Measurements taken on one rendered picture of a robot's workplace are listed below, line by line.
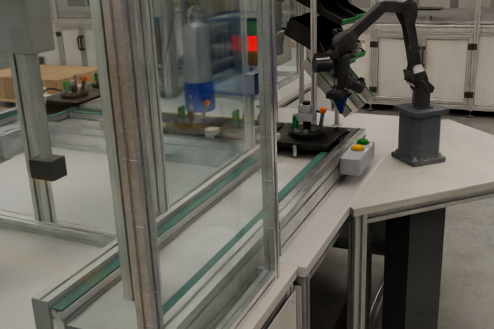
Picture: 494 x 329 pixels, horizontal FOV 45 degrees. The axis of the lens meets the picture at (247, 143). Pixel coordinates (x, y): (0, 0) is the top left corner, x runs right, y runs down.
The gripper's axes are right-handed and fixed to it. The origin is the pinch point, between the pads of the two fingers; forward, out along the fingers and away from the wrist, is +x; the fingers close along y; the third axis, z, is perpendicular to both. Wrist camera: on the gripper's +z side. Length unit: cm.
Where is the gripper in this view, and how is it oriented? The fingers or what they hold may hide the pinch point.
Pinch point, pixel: (341, 104)
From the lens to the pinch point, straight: 215.0
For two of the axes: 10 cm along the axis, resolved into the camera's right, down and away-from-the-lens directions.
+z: 9.1, 0.9, -4.1
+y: 4.2, -2.9, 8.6
